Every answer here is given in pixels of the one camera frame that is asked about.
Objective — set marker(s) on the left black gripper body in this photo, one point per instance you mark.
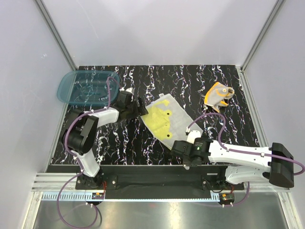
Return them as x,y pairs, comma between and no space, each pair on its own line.
133,102

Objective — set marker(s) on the grey orange crumpled towel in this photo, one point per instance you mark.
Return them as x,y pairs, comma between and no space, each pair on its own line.
216,96

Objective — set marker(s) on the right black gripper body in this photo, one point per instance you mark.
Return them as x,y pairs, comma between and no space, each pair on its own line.
187,162

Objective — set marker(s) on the aluminium frame rail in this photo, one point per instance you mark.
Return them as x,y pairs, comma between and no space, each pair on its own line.
62,187

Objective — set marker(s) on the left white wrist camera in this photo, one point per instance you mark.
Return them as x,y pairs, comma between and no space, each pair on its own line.
129,90

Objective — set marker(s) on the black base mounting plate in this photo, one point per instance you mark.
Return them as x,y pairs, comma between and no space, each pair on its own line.
210,178

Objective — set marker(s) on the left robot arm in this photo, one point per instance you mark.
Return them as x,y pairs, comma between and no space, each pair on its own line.
79,134

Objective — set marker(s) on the left orange connector box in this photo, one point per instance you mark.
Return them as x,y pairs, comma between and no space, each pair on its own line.
98,195

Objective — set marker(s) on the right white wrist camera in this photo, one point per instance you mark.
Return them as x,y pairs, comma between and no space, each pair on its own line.
192,135

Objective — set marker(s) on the right orange connector box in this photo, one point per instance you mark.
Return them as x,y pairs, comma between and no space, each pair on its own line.
227,198

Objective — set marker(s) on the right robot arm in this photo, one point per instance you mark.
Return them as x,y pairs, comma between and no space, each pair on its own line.
245,164

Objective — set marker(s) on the grey yellow frog towel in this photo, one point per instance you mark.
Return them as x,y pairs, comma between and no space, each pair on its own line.
167,120

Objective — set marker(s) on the orange connector box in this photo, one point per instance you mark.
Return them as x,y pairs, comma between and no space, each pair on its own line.
227,198
98,195

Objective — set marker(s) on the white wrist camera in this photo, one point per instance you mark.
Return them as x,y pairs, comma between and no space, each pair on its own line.
129,90
192,135

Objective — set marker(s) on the blue transparent plastic container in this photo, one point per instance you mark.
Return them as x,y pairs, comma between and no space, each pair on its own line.
89,88

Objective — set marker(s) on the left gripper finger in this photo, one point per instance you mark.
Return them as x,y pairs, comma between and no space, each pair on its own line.
141,107
131,112

